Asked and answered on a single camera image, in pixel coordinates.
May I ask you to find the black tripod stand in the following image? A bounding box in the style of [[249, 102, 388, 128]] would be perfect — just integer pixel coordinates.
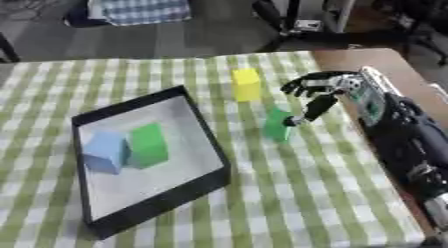
[[250, 0, 352, 54]]

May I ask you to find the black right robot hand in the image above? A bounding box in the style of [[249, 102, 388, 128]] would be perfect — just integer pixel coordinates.
[[280, 70, 363, 128]]

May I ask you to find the green triangular block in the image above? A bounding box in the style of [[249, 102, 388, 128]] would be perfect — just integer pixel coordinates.
[[262, 105, 296, 143]]

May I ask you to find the light blue block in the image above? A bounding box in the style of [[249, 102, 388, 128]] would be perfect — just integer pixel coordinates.
[[80, 130, 133, 175]]

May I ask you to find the yellow rectangular block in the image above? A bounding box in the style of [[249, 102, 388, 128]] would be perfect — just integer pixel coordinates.
[[231, 67, 263, 103]]

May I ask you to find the black box white inside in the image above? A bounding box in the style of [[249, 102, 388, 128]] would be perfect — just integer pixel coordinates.
[[70, 84, 233, 241]]

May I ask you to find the green cube block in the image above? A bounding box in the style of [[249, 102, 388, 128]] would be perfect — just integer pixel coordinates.
[[124, 122, 172, 169]]

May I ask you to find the checked cloth bag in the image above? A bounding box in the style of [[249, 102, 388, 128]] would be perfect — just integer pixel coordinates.
[[85, 0, 195, 27]]

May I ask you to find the black office chair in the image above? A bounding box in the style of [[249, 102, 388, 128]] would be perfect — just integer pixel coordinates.
[[372, 0, 448, 67]]

